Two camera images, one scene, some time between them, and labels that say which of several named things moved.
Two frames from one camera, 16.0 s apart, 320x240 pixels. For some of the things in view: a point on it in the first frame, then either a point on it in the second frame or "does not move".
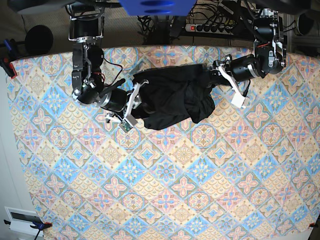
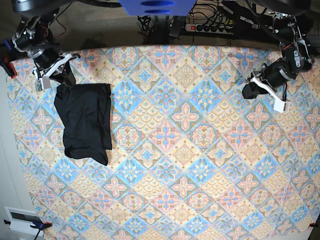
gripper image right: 231,70 → 269,77
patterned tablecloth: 251,173 does not move
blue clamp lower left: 37,224 does not move
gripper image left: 116,99 → 45,57
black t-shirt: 174,93 → 85,110
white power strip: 221,30 does not move
